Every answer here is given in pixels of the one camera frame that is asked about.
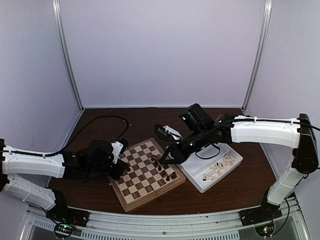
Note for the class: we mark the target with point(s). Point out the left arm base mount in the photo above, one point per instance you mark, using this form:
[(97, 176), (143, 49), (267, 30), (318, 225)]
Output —
[(70, 216)]

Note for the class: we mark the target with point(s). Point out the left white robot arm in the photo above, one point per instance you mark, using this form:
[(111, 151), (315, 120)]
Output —
[(16, 162)]

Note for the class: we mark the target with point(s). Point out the white divided plastic tray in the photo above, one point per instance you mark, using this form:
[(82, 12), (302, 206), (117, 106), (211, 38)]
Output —
[(209, 166)]

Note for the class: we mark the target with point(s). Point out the white chess pieces pile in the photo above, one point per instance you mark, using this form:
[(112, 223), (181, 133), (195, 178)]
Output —
[(220, 168)]

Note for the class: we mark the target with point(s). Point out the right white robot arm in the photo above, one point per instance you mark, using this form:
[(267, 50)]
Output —
[(294, 133)]

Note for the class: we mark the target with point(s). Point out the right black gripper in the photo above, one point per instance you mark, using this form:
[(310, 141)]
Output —
[(178, 156)]

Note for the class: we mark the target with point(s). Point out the aluminium frame rail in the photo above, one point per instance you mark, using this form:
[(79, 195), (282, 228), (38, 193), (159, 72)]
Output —
[(225, 225)]

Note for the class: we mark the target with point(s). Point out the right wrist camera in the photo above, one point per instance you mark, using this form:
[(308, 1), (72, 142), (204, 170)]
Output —
[(167, 133)]

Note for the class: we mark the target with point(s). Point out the wooden chessboard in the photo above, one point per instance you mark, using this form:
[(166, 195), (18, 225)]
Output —
[(144, 183)]

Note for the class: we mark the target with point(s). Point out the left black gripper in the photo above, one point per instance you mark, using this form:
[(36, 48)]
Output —
[(120, 167)]

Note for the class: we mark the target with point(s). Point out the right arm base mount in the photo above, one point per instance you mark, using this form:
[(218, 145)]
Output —
[(265, 212)]

